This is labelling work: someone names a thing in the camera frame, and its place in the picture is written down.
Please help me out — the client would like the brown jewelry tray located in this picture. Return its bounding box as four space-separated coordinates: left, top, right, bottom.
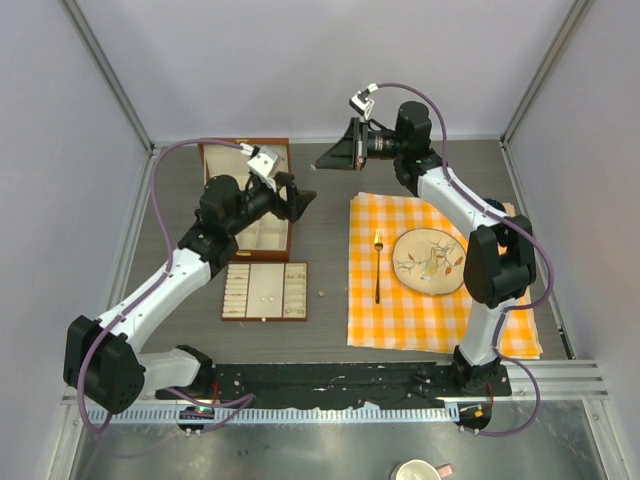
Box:
221 262 308 323

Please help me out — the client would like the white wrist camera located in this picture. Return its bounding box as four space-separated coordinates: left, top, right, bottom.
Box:
239 143 283 192
349 83 378 120

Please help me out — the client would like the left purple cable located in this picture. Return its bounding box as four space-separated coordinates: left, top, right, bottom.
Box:
74 139 257 434

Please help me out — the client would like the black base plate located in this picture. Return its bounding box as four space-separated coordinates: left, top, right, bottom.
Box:
154 360 511 409

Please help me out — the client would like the bird pattern plate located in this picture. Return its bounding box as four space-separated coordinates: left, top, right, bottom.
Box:
392 228 466 296

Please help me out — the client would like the white cable duct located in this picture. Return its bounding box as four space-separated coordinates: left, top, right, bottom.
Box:
111 402 459 425

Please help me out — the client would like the dark blue bowl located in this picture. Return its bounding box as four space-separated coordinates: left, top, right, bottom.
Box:
485 199 506 212

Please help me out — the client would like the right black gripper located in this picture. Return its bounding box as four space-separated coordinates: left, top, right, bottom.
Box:
316 118 407 172

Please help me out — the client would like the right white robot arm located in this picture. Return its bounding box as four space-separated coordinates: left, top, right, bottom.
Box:
315 100 536 395

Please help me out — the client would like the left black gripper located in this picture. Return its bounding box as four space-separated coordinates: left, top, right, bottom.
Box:
226 172 316 237

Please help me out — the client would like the brown jewelry box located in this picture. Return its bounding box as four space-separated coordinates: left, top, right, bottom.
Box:
198 138 291 262

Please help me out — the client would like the yellow checkered cloth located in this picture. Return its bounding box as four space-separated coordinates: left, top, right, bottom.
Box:
346 190 544 360

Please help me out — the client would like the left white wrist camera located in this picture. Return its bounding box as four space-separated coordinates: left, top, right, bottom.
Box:
239 143 283 192

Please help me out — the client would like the gold fork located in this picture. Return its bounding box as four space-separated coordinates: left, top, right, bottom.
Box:
374 228 384 305

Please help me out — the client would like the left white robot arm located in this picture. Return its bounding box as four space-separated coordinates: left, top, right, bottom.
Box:
63 173 316 415

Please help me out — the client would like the white pink mug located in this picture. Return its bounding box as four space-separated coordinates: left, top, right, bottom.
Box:
389 459 454 480

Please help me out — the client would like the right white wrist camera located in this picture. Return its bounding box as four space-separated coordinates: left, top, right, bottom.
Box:
349 83 378 120

